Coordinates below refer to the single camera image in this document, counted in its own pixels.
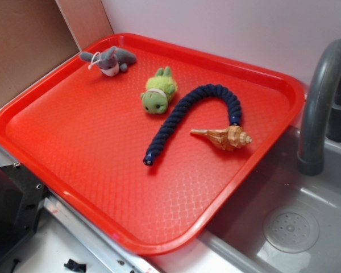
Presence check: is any round sink drain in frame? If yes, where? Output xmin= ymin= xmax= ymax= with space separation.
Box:
xmin=263 ymin=206 xmax=319 ymax=254

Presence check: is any green plush turtle toy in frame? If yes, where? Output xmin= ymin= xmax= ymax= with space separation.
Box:
xmin=140 ymin=66 xmax=178 ymax=114

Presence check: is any tan spiral conch shell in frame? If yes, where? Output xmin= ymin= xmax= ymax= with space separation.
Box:
xmin=190 ymin=125 xmax=252 ymax=151

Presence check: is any brown cardboard panel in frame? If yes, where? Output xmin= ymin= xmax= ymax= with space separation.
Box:
xmin=0 ymin=1 xmax=113 ymax=108

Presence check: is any navy blue braided rope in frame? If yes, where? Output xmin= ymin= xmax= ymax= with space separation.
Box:
xmin=142 ymin=83 xmax=243 ymax=167

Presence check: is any grey plastic toy sink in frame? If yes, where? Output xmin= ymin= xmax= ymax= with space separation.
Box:
xmin=156 ymin=82 xmax=341 ymax=273

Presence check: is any grey plastic faucet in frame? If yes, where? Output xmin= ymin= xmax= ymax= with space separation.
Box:
xmin=297 ymin=39 xmax=341 ymax=176

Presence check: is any red plastic tray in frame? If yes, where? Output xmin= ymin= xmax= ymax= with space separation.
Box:
xmin=0 ymin=34 xmax=305 ymax=255

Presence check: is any black tape scrap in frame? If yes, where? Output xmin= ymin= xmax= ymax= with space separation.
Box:
xmin=64 ymin=259 xmax=87 ymax=273

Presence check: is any grey plush bunny toy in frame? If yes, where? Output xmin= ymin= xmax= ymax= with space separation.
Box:
xmin=79 ymin=46 xmax=137 ymax=77

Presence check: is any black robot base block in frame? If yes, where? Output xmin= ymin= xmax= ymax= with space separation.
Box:
xmin=0 ymin=165 xmax=46 ymax=247

